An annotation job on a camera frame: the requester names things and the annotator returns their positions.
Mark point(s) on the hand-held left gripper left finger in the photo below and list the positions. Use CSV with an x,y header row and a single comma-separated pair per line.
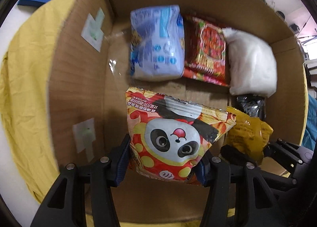
x,y
121,165

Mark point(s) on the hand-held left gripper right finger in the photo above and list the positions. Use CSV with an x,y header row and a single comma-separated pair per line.
x,y
203,171

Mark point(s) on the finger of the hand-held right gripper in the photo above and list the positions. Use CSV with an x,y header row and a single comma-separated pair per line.
x,y
235,154
292,154

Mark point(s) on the yellow foil packet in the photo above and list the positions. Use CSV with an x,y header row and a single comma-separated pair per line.
x,y
247,133

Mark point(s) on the panda print snack packet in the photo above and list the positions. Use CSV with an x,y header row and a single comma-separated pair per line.
x,y
173,140

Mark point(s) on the black foil packet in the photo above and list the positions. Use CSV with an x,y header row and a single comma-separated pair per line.
x,y
250,107

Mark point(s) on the white cotton pad pack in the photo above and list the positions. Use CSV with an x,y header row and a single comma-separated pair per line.
x,y
250,63

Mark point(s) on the cardboard box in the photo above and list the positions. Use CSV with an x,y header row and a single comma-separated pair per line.
x,y
74,68

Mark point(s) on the red snack packet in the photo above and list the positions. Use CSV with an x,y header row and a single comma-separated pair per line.
x,y
210,48

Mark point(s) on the light blue tissue pack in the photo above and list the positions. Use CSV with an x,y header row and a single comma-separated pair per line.
x,y
156,43

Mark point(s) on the blue duvet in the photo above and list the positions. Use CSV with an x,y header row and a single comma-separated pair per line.
x,y
312,118

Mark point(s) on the yellow tablecloth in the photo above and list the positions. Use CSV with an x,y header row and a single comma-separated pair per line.
x,y
24,93

